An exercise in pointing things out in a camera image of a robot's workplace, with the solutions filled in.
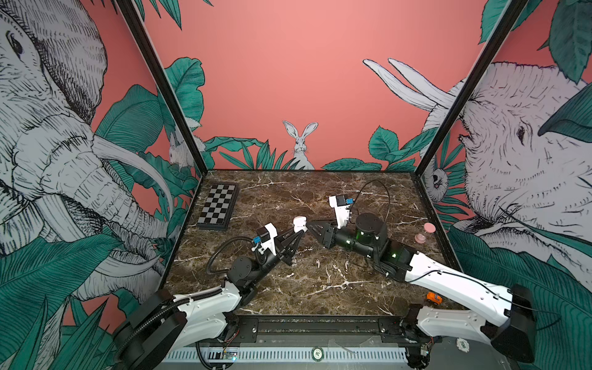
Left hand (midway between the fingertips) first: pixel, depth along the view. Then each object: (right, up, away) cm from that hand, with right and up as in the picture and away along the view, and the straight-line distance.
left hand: (301, 229), depth 66 cm
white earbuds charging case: (-1, +2, 0) cm, 2 cm away
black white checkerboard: (-37, +4, +35) cm, 51 cm away
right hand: (+1, +1, -2) cm, 3 cm away
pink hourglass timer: (+51, -3, +24) cm, 56 cm away
